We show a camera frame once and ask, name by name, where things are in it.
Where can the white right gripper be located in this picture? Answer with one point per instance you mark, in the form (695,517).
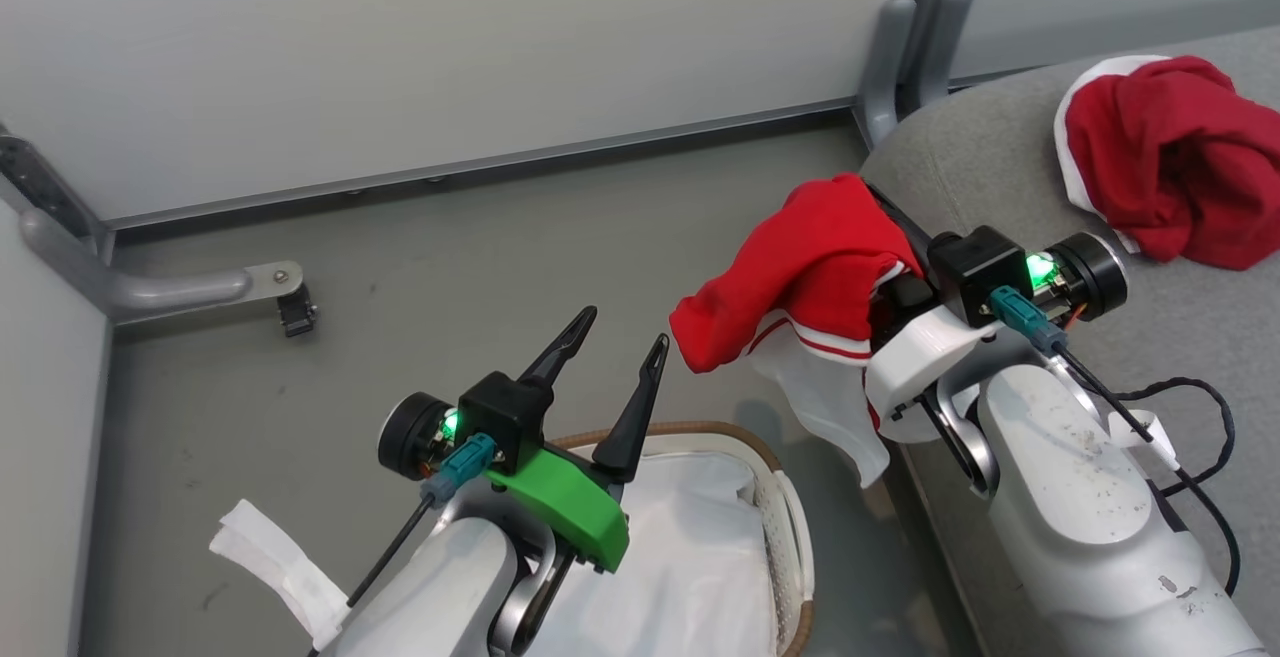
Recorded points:
(920,367)

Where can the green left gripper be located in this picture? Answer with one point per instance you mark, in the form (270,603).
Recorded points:
(575,507)

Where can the red garment with white stripes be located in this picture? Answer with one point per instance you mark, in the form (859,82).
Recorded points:
(800,257)

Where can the red garment with white collar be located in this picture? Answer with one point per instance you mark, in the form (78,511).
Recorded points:
(1170,157)

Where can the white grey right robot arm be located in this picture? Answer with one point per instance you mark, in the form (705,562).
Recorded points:
(1070,497)

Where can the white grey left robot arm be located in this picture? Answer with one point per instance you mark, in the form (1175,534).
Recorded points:
(440,587)

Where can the grey fabric sofa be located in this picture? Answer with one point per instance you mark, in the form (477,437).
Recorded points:
(1000,157)

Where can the black round right gripper motor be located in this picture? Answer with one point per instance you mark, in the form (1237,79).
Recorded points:
(1095,273)

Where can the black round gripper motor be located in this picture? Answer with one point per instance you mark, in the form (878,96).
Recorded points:
(405,433)
(1095,273)

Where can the grey tubular partition foot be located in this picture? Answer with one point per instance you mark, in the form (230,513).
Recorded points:
(170,290)
(882,77)
(940,47)

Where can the white cloth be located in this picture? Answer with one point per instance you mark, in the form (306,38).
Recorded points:
(690,557)

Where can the black round left gripper motor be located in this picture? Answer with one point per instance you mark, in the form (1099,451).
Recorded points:
(405,433)

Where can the white laundry basket brown rim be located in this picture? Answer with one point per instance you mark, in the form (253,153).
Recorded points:
(795,527)

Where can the black caster wheel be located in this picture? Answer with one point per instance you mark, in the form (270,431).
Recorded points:
(297,312)

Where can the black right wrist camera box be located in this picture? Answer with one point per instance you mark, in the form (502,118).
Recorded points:
(975,267)

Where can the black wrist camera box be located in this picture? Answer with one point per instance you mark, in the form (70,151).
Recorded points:
(505,415)
(975,267)

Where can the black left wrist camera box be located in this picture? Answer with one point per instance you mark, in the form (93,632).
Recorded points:
(505,415)

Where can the grey partition bottom rail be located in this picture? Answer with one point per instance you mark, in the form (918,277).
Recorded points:
(480,167)

